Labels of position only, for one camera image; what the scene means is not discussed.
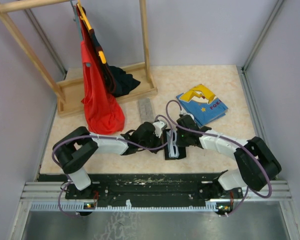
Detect grey red clothes hanger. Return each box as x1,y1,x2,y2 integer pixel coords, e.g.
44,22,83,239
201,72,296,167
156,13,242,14
70,1,92,70

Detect blue yellow folded cloth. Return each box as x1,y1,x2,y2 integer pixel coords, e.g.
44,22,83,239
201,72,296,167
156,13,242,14
176,84,228,127

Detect grey glasses case green lining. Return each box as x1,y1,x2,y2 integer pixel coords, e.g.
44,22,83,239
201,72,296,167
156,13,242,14
137,98,155,123

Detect wooden clothes rack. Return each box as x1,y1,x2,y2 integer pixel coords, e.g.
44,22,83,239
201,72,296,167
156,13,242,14
0,0,158,118

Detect black hanging garment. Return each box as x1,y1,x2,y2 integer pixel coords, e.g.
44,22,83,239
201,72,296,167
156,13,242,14
89,34,142,99

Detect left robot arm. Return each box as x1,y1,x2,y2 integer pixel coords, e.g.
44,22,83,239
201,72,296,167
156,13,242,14
52,120,167,199

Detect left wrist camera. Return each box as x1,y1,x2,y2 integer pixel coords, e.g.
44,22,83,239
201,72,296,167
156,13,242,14
152,120,167,138

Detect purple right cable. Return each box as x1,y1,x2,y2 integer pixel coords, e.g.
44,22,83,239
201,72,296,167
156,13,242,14
165,99,274,218

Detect yellow clothes hanger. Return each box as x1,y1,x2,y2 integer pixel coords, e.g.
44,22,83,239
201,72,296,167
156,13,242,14
76,0,107,65

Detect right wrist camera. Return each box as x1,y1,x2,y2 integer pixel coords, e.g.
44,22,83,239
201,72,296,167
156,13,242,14
179,113,195,121

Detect white sunglasses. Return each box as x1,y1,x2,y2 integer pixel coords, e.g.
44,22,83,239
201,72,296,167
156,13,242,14
166,129,180,160

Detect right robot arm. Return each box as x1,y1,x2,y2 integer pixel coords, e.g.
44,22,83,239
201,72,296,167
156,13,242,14
176,114,282,198

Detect black glasses case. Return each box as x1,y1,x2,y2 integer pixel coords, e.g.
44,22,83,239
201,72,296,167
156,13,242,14
163,129,187,161

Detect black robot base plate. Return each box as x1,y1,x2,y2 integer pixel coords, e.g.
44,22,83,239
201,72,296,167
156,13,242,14
65,173,243,208

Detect red garment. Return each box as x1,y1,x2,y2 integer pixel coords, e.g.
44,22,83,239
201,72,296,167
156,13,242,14
76,4,126,136

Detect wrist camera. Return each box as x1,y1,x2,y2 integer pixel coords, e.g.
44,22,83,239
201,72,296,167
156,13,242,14
179,113,195,121
152,120,167,138

